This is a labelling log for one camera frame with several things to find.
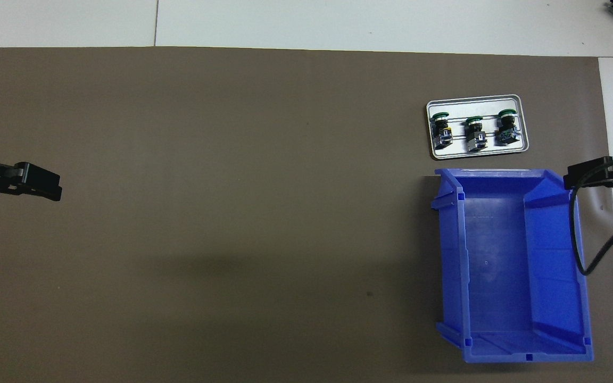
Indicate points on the green push button switch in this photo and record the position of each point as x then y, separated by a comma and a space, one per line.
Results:
475, 135

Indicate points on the blue plastic storage bin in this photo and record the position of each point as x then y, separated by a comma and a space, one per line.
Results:
498, 276

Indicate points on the silver metal tray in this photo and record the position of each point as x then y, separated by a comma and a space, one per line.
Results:
479, 106

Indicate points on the green button blue block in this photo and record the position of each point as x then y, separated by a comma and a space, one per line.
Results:
506, 130

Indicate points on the green button yellow marked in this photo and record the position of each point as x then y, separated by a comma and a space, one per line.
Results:
441, 130

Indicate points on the brown table mat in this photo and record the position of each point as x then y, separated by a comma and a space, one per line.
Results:
232, 213

